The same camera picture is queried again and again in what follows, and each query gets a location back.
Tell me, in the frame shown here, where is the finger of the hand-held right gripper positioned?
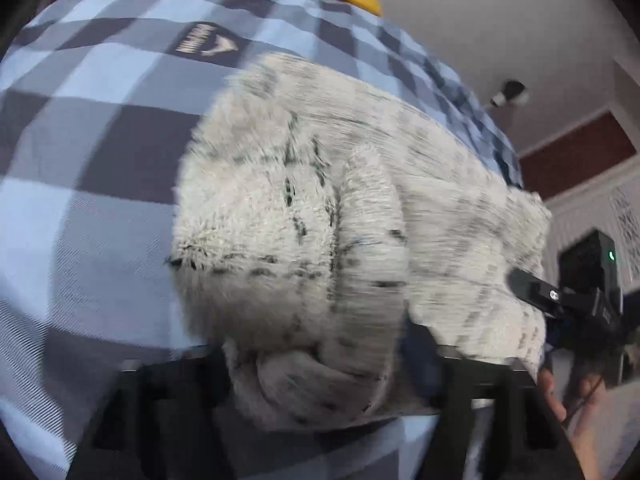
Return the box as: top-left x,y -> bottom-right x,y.
506,267 -> 568,319

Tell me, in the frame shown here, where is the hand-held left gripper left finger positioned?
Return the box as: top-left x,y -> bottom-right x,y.
66,346 -> 237,480

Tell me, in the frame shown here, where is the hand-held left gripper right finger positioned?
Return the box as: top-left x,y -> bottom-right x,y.
399,319 -> 587,480

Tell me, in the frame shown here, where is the cream tweed checked jacket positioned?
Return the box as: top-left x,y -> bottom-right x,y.
167,52 -> 554,433

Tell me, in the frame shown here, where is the person's right hand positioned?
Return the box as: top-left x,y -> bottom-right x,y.
537,367 -> 640,480

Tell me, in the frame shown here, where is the white lattice window screen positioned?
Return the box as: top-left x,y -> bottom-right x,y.
607,184 -> 640,243

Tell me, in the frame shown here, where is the blue grey checkered bedsheet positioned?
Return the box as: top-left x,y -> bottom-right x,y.
0,0 -> 526,480

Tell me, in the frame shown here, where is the reddish brown wall panel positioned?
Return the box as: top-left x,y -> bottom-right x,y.
517,111 -> 639,202

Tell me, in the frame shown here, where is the white security camera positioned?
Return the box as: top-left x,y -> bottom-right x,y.
489,79 -> 531,109

